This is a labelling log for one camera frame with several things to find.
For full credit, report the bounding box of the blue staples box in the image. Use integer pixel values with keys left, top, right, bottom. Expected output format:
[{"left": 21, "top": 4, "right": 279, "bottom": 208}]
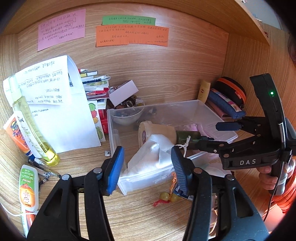
[{"left": 173, "top": 183, "right": 194, "bottom": 201}]

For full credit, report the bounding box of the gourd charm red tassel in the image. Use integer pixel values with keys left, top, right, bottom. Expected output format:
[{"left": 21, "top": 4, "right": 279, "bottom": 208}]
[{"left": 153, "top": 172, "right": 181, "bottom": 207}]

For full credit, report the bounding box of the white cloth pouch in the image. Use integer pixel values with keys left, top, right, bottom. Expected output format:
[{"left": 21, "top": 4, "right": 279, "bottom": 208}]
[{"left": 124, "top": 133, "right": 193, "bottom": 178}]

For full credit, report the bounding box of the clear plastic storage bin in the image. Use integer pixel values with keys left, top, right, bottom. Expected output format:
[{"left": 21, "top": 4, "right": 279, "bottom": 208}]
[{"left": 107, "top": 100, "right": 238, "bottom": 195}]

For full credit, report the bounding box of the right hand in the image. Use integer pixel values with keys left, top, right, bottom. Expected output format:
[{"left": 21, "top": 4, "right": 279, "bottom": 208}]
[{"left": 257, "top": 157, "right": 295, "bottom": 190}]

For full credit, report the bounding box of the pink notebook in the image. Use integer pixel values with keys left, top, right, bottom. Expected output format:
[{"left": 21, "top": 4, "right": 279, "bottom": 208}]
[{"left": 206, "top": 100, "right": 231, "bottom": 119}]

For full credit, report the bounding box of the navy blue pouch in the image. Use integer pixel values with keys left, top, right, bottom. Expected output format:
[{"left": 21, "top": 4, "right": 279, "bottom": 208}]
[{"left": 208, "top": 89, "right": 246, "bottom": 120}]

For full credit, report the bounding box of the black orange round case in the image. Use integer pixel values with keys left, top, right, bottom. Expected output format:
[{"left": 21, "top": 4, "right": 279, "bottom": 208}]
[{"left": 213, "top": 76, "right": 247, "bottom": 109}]

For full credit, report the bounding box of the yellow lotion bottle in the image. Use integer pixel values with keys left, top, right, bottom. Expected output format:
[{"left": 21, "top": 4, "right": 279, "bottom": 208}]
[{"left": 197, "top": 80, "right": 211, "bottom": 103}]

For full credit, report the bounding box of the yellow liquid clear bottle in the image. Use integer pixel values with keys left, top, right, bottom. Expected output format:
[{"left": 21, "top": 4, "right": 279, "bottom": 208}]
[{"left": 9, "top": 75, "right": 60, "bottom": 166}]

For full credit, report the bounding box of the black pen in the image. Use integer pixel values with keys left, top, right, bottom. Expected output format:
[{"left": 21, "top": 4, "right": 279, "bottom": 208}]
[{"left": 28, "top": 158, "right": 62, "bottom": 180}]

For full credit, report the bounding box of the green orange white tube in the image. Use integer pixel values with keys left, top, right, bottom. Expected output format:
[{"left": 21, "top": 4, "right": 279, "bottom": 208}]
[{"left": 18, "top": 165, "right": 39, "bottom": 237}]

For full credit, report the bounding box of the white bowl of trinkets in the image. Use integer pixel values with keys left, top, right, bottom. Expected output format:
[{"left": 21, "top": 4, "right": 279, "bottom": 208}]
[{"left": 111, "top": 101, "right": 145, "bottom": 126}]

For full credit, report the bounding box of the fruit sticker sheet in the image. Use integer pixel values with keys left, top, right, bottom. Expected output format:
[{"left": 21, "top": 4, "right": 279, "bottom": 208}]
[{"left": 88, "top": 100, "right": 106, "bottom": 142}]

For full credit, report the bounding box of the white rectangular box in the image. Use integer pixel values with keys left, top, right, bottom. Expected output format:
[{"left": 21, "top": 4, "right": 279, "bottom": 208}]
[{"left": 109, "top": 80, "right": 138, "bottom": 106}]

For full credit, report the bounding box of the stack of booklets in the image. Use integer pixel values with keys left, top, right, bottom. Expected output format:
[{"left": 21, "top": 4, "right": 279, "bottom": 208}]
[{"left": 78, "top": 69, "right": 111, "bottom": 109}]

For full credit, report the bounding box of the white folded paper sheet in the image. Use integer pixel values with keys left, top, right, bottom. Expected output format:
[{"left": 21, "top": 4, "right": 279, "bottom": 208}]
[{"left": 13, "top": 55, "right": 101, "bottom": 153}]

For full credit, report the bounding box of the orange sticky note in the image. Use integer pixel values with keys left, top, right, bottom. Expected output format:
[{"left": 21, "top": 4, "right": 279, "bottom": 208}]
[{"left": 96, "top": 24, "right": 169, "bottom": 47}]

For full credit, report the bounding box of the green sticky note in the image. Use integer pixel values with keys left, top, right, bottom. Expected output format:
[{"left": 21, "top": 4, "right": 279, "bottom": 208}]
[{"left": 102, "top": 15, "right": 156, "bottom": 26}]

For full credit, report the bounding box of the pink sticky note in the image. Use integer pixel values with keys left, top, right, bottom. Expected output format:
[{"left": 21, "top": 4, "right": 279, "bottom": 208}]
[{"left": 38, "top": 9, "right": 86, "bottom": 51}]

